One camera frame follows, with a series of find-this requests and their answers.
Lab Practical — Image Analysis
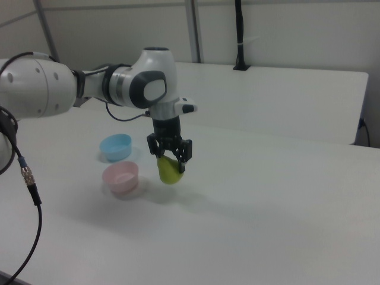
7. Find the black cable with metal connector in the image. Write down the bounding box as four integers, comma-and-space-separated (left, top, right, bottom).
0, 105, 43, 281

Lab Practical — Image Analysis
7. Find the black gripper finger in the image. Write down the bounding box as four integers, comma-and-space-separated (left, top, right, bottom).
172, 139, 194, 174
146, 133, 164, 156

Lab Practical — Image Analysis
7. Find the white background table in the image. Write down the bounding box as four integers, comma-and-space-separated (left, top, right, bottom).
74, 61, 369, 146

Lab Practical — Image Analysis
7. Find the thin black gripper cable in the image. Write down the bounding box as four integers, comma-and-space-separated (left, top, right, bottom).
105, 100, 151, 122

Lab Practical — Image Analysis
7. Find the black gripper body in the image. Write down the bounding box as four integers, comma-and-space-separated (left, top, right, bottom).
151, 116, 183, 151

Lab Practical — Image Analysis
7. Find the black pole with clamp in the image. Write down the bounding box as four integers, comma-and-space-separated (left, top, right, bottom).
232, 0, 251, 71

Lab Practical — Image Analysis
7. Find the blue plastic bowl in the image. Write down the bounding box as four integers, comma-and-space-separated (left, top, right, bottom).
99, 134, 132, 163

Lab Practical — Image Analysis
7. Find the pink plastic bowl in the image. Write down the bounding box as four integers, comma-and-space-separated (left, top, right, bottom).
102, 161, 140, 195

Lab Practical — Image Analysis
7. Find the green pear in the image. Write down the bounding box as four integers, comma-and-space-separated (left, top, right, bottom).
156, 154, 185, 185

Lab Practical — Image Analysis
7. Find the grey partition post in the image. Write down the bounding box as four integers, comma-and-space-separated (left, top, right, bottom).
186, 0, 205, 64
33, 0, 61, 62

